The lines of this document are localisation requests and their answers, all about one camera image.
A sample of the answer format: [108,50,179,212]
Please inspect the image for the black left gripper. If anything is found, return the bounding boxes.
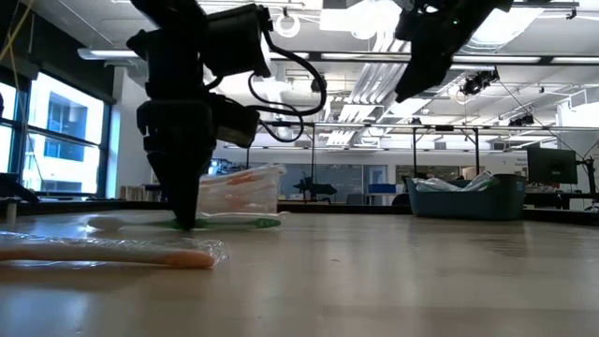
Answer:
[136,95,219,231]

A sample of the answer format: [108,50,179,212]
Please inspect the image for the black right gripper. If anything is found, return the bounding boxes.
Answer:
[394,0,497,104]

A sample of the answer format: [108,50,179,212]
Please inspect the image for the wooden blocks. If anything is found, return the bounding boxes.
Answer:
[119,185,147,201]

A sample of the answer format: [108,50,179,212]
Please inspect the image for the clear plastic container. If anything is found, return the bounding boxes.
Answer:
[196,163,287,217]

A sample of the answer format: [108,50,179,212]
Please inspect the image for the ceiling light strip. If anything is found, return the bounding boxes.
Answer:
[77,46,141,61]
[269,51,599,66]

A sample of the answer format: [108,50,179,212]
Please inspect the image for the large glass window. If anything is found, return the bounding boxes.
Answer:
[0,69,112,198]

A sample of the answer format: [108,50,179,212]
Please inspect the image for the teal plastic bin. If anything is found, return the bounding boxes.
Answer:
[405,172,526,221]

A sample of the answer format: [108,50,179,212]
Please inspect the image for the black monitor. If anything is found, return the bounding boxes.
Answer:
[528,145,579,185]

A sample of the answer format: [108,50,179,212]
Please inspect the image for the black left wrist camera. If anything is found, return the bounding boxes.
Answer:
[212,93,261,149]

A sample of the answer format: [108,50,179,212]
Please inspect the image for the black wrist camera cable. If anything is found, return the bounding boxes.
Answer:
[246,27,328,144]

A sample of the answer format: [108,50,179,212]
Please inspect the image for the white cable coil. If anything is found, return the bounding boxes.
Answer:
[273,12,301,38]

